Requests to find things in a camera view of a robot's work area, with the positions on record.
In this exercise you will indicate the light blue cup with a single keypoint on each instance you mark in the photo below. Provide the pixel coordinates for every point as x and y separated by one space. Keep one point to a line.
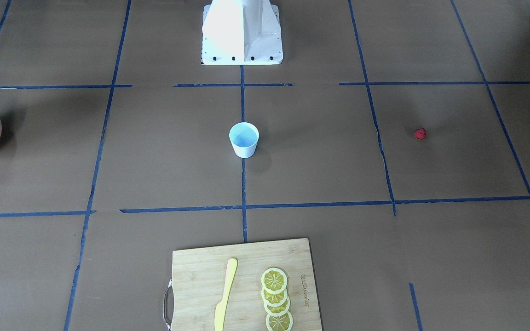
244 137

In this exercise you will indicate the bottom lemon slice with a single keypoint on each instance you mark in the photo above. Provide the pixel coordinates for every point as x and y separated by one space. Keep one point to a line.
283 322

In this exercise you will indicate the red strawberry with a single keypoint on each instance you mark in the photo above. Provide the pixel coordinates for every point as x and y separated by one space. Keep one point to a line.
420 134

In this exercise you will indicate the lemon slice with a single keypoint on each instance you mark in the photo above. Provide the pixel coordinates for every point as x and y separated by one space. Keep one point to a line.
274 280
277 311
283 322
274 299

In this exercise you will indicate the bamboo cutting board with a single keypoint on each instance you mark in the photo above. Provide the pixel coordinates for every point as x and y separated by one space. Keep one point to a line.
198 278

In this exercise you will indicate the yellow plastic knife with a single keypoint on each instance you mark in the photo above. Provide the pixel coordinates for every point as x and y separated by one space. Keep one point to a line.
221 307

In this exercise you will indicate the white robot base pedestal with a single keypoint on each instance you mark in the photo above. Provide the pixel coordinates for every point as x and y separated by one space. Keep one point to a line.
241 32

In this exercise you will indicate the top lemon slice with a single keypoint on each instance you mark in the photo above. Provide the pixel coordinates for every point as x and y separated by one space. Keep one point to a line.
274 280

